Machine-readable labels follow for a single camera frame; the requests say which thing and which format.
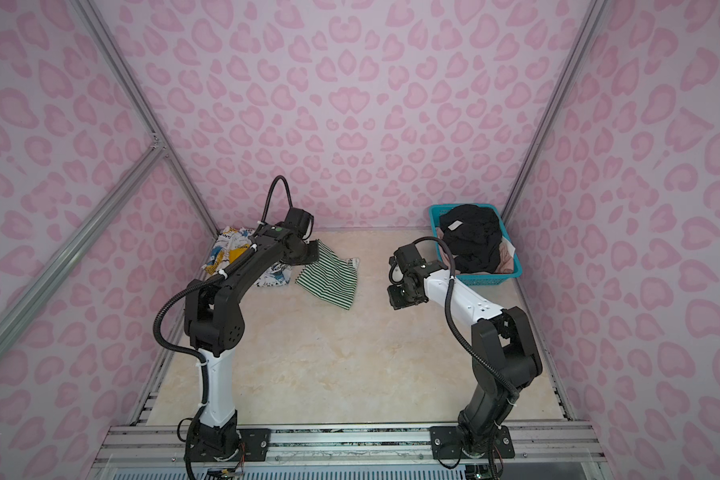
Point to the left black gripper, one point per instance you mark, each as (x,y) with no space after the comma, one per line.
(317,247)

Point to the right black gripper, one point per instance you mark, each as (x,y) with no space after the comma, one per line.
(394,302)

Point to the green white striped garment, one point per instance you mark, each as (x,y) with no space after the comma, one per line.
(331,278)

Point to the white yellow blue printed garment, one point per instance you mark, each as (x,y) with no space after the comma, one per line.
(231,244)

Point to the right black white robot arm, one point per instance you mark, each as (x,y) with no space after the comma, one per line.
(503,350)

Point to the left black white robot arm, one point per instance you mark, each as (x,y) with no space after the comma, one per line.
(215,326)

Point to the teal plastic laundry basket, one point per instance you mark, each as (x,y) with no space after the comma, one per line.
(435,211)

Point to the black garment in basket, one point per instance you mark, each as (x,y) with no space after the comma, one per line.
(473,235)

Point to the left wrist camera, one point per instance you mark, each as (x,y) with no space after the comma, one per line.
(299,221)

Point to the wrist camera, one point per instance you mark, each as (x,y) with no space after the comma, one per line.
(299,221)
(407,261)

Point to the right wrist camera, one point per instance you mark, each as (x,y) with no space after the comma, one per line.
(407,261)

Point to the diagonal aluminium wall strut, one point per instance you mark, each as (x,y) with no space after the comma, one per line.
(16,318)

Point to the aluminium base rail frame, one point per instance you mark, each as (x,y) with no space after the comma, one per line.
(524,450)

